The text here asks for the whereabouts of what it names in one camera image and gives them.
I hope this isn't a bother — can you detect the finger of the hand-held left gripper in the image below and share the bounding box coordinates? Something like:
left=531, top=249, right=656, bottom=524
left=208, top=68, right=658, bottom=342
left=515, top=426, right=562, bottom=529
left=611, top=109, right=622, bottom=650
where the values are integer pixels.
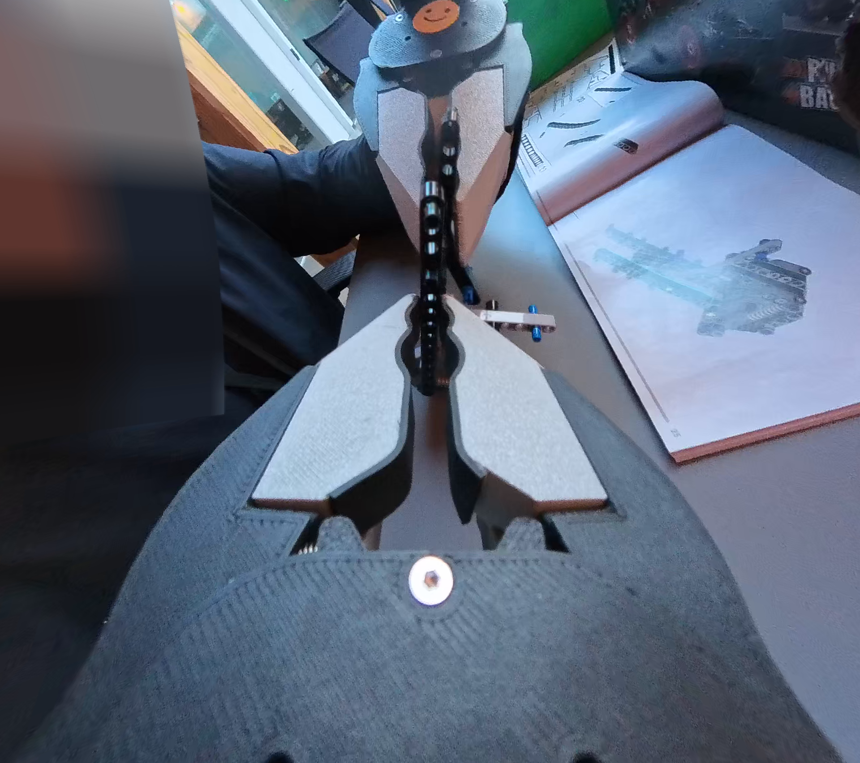
left=450, top=68, right=509, bottom=258
left=375, top=91, right=432, bottom=258

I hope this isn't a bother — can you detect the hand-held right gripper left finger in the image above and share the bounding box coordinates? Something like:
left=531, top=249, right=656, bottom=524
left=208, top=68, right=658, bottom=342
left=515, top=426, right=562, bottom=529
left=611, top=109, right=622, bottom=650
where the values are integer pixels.
left=250, top=294, right=414, bottom=539

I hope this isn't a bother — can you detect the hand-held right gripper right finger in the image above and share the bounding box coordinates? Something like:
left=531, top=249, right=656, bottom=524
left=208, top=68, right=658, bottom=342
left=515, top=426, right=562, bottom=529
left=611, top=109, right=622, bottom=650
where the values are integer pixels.
left=445, top=294, right=610, bottom=552

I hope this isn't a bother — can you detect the long black lego beam assembly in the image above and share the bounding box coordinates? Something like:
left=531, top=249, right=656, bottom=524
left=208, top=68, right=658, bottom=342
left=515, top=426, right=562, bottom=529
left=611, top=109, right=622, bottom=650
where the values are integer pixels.
left=415, top=108, right=481, bottom=398

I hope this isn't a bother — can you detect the light grey lego beam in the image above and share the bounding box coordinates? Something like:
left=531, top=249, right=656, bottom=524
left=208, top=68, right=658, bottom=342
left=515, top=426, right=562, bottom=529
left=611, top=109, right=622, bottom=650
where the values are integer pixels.
left=470, top=301, right=557, bottom=342

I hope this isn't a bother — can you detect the lego instruction booklet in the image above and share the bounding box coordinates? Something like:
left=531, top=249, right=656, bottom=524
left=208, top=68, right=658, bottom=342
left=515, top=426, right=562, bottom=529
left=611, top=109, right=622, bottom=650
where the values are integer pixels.
left=517, top=71, right=860, bottom=465

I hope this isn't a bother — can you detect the printed paper sheet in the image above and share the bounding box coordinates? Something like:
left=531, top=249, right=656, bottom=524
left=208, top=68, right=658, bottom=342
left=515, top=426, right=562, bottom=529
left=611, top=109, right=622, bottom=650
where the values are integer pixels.
left=514, top=38, right=646, bottom=173

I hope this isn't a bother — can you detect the dark office chair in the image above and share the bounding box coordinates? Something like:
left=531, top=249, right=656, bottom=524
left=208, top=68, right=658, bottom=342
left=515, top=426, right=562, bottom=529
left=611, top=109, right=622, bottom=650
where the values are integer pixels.
left=302, top=0, right=377, bottom=86

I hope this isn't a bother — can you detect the person's dark clothing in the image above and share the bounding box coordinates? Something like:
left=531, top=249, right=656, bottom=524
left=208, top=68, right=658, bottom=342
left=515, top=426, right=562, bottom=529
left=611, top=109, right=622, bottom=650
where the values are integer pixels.
left=202, top=199, right=350, bottom=391

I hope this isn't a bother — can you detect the wooden cabinet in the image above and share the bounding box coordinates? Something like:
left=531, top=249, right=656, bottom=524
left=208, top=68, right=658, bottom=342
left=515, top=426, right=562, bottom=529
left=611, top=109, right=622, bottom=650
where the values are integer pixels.
left=175, top=21, right=300, bottom=154

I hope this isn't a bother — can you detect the glass partition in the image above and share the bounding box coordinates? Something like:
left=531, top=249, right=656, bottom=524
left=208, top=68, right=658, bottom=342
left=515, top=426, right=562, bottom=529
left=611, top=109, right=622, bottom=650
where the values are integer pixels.
left=151, top=0, right=364, bottom=149

